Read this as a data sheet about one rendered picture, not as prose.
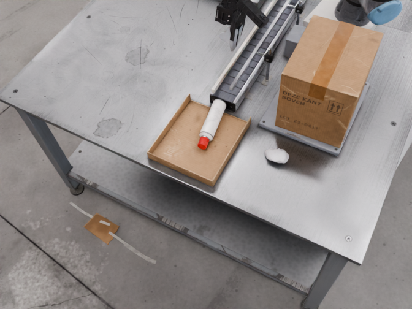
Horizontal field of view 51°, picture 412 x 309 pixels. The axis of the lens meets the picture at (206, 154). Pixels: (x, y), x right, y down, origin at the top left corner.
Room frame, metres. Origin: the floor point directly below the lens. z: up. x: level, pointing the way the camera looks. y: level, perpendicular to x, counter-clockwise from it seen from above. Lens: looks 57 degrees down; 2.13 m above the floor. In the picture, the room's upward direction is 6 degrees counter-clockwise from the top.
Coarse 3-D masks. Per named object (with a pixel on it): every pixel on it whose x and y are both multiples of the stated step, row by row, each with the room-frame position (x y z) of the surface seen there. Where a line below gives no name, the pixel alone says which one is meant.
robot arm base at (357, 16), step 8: (344, 0) 1.43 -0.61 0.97; (336, 8) 1.44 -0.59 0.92; (344, 8) 1.40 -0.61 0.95; (352, 8) 1.38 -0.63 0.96; (360, 8) 1.37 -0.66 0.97; (336, 16) 1.42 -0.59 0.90; (344, 16) 1.38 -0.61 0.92; (352, 16) 1.37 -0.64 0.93; (360, 16) 1.37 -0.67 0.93; (360, 24) 1.35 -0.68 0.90
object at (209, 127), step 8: (216, 104) 1.02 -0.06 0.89; (224, 104) 1.03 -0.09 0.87; (208, 112) 1.00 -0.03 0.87; (216, 112) 0.99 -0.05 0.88; (208, 120) 0.95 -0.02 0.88; (216, 120) 0.96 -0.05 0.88; (208, 128) 0.92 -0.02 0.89; (216, 128) 0.93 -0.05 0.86; (200, 136) 0.90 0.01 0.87; (208, 136) 0.89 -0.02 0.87; (200, 144) 0.86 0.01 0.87
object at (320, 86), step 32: (320, 32) 1.09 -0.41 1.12; (352, 32) 1.07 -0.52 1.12; (288, 64) 0.96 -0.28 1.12; (320, 64) 0.95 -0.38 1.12; (352, 64) 0.93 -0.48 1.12; (288, 96) 0.91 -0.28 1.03; (320, 96) 0.86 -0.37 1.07; (352, 96) 0.81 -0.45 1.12; (288, 128) 0.90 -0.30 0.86; (320, 128) 0.85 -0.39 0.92
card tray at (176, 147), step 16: (176, 112) 1.02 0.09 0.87; (192, 112) 1.04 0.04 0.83; (176, 128) 0.97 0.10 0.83; (192, 128) 0.96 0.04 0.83; (224, 128) 0.95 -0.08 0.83; (240, 128) 0.94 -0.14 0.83; (160, 144) 0.91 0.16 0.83; (176, 144) 0.90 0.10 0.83; (192, 144) 0.89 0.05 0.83; (208, 144) 0.89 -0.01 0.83; (224, 144) 0.88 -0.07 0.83; (160, 160) 0.82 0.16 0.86; (176, 160) 0.83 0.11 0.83; (192, 160) 0.82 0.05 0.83; (208, 160) 0.82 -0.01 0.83; (224, 160) 0.79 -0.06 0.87; (192, 176) 0.76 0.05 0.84; (208, 176) 0.75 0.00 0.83
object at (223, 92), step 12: (276, 12) 1.50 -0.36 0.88; (288, 12) 1.49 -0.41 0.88; (276, 24) 1.43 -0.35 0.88; (252, 48) 1.30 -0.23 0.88; (264, 48) 1.29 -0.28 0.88; (240, 60) 1.24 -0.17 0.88; (252, 60) 1.23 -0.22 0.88; (228, 84) 1.12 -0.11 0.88; (240, 84) 1.11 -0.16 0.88; (216, 96) 1.07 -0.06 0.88; (228, 96) 1.06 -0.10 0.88
